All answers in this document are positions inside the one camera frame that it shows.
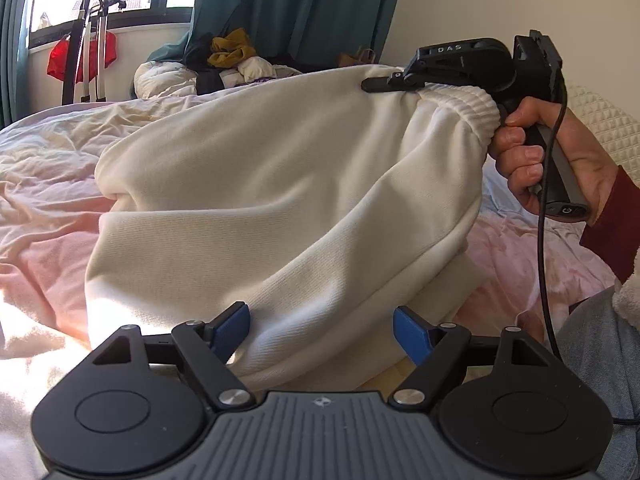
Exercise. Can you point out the black garment on pile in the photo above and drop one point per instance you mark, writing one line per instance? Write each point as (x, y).
(195, 58)

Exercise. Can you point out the silver black tripod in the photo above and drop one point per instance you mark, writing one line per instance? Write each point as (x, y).
(86, 52)

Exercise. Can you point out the brown paper bag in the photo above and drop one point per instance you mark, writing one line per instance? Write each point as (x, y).
(361, 57)

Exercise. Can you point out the white purple print garment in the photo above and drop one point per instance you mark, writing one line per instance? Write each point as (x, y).
(255, 69)

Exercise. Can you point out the left teal curtain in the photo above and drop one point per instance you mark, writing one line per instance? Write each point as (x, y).
(14, 61)

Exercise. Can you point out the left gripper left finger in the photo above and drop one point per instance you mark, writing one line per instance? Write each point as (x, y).
(205, 349)

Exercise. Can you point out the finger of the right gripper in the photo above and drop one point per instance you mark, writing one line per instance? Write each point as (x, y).
(395, 82)

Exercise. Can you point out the teal curtain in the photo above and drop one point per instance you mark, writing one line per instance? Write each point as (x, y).
(311, 32)
(14, 61)

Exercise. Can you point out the mustard yellow garment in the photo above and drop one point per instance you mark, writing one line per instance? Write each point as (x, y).
(230, 50)

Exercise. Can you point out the dark red sleeve forearm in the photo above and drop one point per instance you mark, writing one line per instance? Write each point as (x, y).
(614, 237)

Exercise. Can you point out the white puffy comforter bundle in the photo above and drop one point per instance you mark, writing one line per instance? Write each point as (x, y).
(160, 79)

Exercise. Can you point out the pink pastel duvet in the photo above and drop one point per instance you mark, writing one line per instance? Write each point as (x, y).
(51, 209)

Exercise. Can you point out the quilted cream headboard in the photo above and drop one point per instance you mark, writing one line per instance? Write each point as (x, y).
(617, 132)

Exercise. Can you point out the person right hand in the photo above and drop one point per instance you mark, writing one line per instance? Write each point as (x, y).
(521, 164)

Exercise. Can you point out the red cloth on tripod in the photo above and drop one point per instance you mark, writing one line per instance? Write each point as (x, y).
(58, 55)

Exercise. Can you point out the right teal curtain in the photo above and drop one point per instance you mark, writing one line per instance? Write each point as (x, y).
(311, 32)

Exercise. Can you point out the cream white sweatpants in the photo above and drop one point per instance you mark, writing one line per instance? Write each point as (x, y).
(321, 206)

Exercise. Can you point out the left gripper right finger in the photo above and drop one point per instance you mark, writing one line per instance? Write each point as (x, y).
(438, 352)

